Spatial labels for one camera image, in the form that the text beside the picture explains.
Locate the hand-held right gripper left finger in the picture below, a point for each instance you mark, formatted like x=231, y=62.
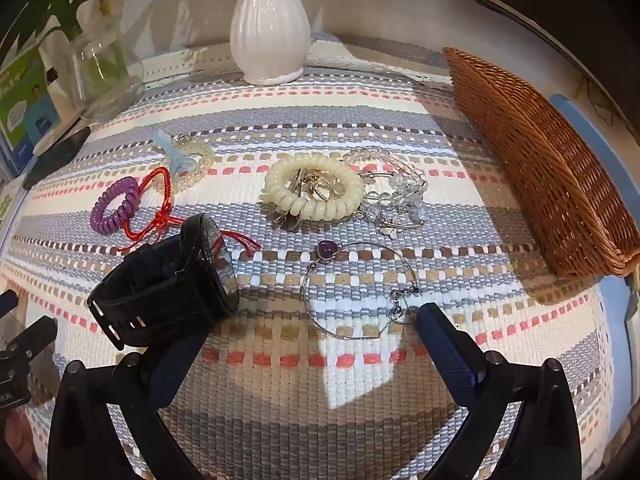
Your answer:
x=176, y=362

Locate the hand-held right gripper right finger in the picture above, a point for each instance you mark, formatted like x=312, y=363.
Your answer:
x=445, y=355

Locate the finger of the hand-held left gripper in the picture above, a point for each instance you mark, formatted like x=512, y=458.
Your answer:
x=5, y=302
x=31, y=336

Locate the black wristwatch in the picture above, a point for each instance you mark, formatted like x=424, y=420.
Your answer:
x=165, y=280

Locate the brown wicker basket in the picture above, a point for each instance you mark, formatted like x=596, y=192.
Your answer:
x=540, y=160

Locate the small metal jewelry pieces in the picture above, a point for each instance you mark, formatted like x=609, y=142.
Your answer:
x=310, y=185

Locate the striped woven table mat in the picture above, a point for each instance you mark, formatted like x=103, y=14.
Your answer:
x=280, y=390

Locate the black flat phone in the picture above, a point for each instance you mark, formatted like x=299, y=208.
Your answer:
x=57, y=155

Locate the green printed box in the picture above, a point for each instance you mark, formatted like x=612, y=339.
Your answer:
x=25, y=105

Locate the clear glass vase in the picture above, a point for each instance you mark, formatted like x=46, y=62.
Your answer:
x=102, y=75

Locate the green leafy plant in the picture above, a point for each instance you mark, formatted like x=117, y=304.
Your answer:
x=45, y=5

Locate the white ribbed ceramic vase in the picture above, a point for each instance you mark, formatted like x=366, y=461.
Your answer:
x=270, y=25

